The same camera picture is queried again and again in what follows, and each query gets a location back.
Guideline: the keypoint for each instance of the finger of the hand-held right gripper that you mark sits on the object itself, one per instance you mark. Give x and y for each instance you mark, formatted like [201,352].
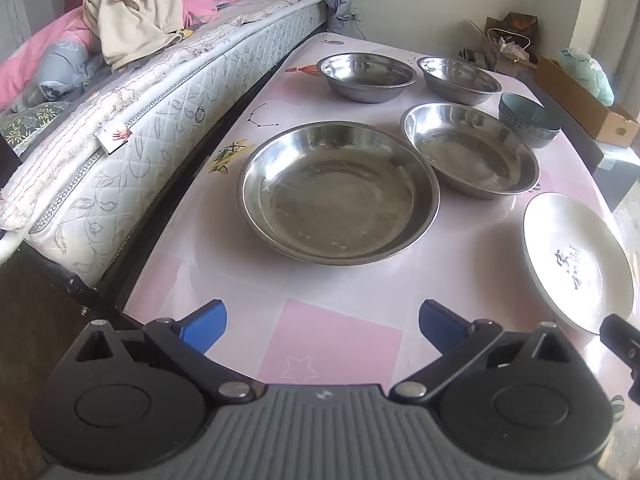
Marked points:
[622,345]

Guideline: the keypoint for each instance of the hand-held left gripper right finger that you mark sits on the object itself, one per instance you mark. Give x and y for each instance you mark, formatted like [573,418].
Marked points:
[442,325]

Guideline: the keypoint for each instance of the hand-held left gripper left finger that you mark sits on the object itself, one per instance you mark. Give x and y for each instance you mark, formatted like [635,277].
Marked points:
[205,325]

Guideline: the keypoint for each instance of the white painted ceramic plate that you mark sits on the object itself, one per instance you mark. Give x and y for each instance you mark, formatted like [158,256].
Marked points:
[565,240]

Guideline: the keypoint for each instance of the large steel bowl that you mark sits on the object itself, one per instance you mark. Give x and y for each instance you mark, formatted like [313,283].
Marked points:
[340,200]

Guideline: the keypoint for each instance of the medium steel bowl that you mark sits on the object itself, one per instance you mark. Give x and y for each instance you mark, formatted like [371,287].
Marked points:
[470,155]

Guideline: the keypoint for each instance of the teal ceramic bowl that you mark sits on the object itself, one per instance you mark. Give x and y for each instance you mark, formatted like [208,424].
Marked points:
[537,141]
[525,110]

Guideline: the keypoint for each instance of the small steel bowl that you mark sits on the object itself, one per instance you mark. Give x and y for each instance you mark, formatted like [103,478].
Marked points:
[367,72]
[460,77]

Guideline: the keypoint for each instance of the white quilted mattress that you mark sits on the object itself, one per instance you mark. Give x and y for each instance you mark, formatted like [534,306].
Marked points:
[165,160]

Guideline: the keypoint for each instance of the dark grey cabinet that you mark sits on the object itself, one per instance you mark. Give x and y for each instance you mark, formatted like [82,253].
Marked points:
[617,167]

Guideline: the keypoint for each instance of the white mattress tag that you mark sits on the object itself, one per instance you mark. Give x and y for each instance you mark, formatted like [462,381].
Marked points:
[116,140]

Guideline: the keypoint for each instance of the brown cardboard box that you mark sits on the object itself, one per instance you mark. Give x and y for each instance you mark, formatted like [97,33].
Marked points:
[580,105]

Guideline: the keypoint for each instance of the green patterned pillow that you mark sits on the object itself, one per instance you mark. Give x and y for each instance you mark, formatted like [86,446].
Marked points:
[30,125]

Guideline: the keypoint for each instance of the grey folded item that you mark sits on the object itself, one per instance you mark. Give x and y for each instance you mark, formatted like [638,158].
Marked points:
[477,57]

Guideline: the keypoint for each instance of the pale green plastic bag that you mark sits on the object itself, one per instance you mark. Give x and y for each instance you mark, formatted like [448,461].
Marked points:
[595,72]

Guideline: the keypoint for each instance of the brown paper bag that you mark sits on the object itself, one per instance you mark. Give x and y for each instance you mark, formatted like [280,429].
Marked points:
[520,22]

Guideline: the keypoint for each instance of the pink floral quilt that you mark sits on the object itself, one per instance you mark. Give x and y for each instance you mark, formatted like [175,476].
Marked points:
[30,60]

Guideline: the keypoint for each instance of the cream garment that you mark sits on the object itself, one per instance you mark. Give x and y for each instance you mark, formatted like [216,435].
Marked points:
[130,15]

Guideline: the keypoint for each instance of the white panelled wardrobe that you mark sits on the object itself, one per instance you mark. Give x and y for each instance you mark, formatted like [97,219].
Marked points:
[12,15]

